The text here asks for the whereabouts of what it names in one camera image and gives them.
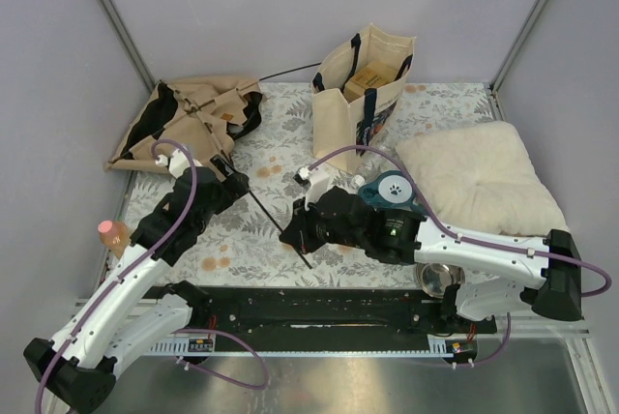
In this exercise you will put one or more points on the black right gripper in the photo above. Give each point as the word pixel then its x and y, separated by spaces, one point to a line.
pixel 299 229

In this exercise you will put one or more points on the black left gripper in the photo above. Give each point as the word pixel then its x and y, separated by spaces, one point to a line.
pixel 235 184

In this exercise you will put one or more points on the beige fabric pet tent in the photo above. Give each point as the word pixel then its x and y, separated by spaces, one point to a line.
pixel 207 114

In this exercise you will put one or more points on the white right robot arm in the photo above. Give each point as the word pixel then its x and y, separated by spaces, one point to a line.
pixel 536 273

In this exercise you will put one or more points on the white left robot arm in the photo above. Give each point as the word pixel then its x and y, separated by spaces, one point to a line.
pixel 81 363

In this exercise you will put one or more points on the teal double pet bowl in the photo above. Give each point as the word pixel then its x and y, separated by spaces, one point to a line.
pixel 391 190

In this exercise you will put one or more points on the steel pet bowl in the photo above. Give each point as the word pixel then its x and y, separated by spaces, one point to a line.
pixel 435 278

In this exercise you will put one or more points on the floral patterned mat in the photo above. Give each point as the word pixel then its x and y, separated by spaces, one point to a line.
pixel 241 248

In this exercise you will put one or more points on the pink cap juice bottle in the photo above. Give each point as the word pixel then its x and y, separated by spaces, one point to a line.
pixel 115 235

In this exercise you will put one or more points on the cream canvas tote bag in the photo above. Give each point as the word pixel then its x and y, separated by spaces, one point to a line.
pixel 338 123

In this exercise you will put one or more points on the brown cardboard box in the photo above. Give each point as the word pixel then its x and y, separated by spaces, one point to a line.
pixel 372 76

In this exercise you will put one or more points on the cream fluffy pillow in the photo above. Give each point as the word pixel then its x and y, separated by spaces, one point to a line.
pixel 481 178

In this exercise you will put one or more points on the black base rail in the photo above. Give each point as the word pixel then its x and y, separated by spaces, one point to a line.
pixel 262 310

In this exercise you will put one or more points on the white slotted cable duct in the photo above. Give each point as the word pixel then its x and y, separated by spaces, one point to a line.
pixel 306 342

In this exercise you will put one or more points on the aluminium frame rail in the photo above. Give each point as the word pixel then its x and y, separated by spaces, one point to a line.
pixel 525 325

